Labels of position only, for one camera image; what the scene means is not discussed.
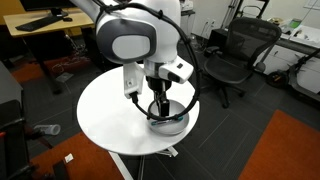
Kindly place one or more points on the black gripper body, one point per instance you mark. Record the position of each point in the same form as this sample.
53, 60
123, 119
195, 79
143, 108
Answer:
158, 86

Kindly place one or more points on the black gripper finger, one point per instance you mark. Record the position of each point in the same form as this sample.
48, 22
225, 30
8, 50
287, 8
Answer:
156, 111
164, 108

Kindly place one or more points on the teal capped black marker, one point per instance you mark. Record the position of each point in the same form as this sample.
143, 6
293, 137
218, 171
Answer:
154, 123

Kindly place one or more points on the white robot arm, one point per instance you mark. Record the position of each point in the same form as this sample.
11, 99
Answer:
141, 35

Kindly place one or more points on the white bowl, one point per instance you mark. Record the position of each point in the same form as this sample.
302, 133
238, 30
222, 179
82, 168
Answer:
172, 128

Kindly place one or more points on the round white table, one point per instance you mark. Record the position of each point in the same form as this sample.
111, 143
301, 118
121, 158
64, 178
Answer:
114, 123

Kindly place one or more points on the black mesh office chair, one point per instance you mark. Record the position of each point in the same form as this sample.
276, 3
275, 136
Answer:
233, 64

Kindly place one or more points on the white paper scrap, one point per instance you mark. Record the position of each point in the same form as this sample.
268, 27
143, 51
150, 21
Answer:
68, 158

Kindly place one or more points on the wooden desk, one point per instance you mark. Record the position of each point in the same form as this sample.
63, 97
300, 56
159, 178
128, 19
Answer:
80, 19

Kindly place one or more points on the clear plastic bottle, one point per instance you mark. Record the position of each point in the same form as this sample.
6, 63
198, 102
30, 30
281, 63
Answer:
53, 129

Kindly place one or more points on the black computer mouse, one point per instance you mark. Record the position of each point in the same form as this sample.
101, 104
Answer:
67, 19

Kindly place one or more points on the black electric scooter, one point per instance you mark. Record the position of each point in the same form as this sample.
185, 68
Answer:
280, 78

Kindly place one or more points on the black keyboard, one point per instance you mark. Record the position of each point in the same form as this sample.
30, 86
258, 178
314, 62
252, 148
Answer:
37, 24

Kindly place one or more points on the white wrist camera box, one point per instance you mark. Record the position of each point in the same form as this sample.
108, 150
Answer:
178, 71

